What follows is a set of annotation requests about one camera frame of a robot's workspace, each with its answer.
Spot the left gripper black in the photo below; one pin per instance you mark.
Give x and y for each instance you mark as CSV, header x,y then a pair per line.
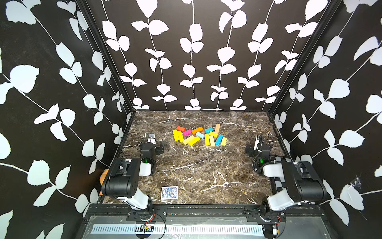
x,y
147,144

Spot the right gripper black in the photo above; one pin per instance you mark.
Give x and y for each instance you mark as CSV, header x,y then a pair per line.
x,y
262,146

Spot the yellow-green long block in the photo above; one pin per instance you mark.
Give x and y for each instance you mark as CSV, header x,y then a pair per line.
x,y
188,140

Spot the red block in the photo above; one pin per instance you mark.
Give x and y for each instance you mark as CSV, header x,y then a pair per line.
x,y
179,128

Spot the magenta block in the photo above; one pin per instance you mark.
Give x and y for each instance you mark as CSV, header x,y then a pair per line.
x,y
187,132

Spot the yellow long block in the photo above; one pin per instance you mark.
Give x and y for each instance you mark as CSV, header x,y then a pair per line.
x,y
194,141

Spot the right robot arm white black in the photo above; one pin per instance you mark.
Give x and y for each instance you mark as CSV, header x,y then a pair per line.
x,y
299,181

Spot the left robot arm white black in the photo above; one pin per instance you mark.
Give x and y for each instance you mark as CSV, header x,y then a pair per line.
x,y
122,179

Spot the yellow block far left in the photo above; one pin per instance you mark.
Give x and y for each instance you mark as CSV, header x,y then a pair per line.
x,y
175,134

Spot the lime green short block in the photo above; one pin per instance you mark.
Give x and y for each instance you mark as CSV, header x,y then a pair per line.
x,y
224,141

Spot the cyan long block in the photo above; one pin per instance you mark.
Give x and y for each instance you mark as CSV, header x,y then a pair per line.
x,y
219,139

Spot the amber short block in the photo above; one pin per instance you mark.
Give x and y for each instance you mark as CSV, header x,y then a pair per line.
x,y
214,134

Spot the tan wood long block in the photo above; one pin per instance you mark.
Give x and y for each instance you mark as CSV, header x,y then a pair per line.
x,y
211,139

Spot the orange plush toy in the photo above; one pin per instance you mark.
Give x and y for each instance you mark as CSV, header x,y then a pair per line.
x,y
103,179

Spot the natural wood long block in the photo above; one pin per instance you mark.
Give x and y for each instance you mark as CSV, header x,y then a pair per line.
x,y
217,128

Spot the light blue short block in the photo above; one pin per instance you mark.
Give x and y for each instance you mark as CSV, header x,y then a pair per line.
x,y
200,135

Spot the orange long block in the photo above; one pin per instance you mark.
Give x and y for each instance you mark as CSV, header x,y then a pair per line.
x,y
199,129

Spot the amber long block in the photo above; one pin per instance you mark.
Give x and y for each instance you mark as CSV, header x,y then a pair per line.
x,y
207,139

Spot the teal short block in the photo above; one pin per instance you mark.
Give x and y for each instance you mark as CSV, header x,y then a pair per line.
x,y
208,130

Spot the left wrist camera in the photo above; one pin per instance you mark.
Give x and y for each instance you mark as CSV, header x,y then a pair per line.
x,y
151,138

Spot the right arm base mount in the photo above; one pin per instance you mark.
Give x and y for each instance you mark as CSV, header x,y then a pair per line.
x,y
263,215

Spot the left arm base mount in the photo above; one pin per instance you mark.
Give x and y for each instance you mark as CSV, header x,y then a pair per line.
x,y
157,214

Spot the white perforated rail strip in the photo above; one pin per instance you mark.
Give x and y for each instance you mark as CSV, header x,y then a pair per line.
x,y
131,229

